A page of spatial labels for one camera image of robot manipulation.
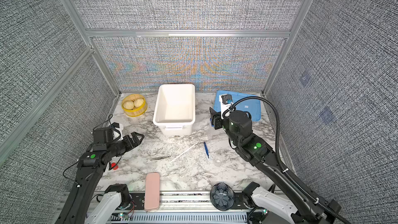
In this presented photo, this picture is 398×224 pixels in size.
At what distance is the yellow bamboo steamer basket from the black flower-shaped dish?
674mm

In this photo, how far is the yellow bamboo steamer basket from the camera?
41.7 inches

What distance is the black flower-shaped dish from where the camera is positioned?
0.72 meters
